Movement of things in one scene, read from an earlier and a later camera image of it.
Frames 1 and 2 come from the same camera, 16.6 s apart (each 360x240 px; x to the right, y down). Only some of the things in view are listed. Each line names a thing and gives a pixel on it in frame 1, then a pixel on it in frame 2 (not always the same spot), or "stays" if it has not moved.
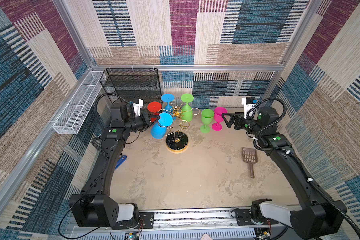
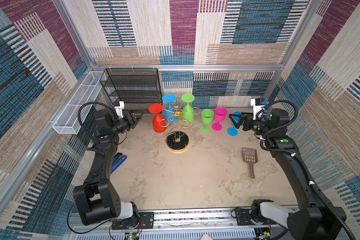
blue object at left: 121,160 stays
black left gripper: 145,121 → 132,119
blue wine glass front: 158,129 → 233,131
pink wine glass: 218,118 stays
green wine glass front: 207,115 stays
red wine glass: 154,107 stays
